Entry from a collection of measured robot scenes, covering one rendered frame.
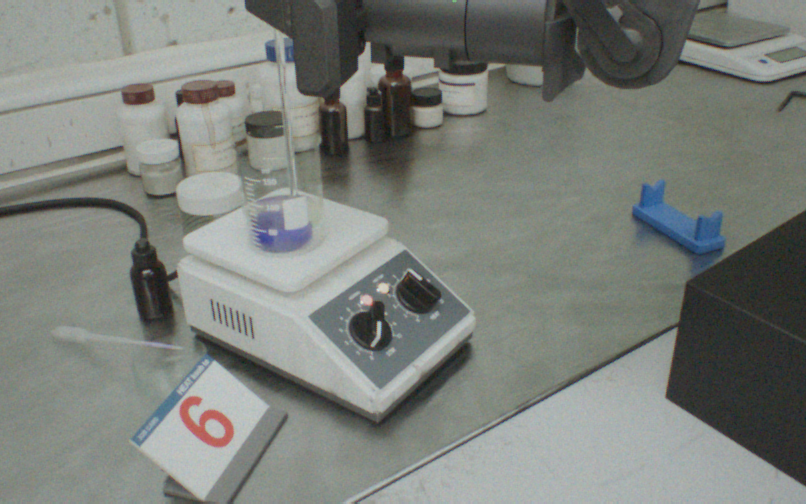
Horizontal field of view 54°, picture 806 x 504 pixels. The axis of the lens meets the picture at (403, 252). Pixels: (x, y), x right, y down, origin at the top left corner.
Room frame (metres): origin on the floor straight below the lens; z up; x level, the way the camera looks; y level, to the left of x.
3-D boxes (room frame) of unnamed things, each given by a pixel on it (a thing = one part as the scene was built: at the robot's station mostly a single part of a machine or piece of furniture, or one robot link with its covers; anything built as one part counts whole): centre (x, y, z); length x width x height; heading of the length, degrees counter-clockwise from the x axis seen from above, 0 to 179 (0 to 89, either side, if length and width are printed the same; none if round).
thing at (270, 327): (0.53, 0.07, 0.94); 0.22 x 0.13 x 0.08; 53
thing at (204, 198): (0.65, 0.17, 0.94); 0.06 x 0.06 x 0.08
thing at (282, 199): (0.53, 0.09, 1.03); 0.07 x 0.06 x 0.08; 68
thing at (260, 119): (0.89, 0.16, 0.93); 0.05 x 0.05 x 0.06
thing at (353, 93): (0.99, 0.07, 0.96); 0.06 x 0.06 x 0.11
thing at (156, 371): (0.47, 0.18, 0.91); 0.06 x 0.06 x 0.02
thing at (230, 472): (0.40, 0.13, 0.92); 0.09 x 0.06 x 0.04; 162
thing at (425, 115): (1.02, -0.04, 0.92); 0.04 x 0.04 x 0.04
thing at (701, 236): (0.70, -0.27, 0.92); 0.10 x 0.03 x 0.04; 24
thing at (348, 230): (0.55, 0.09, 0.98); 0.12 x 0.12 x 0.01; 53
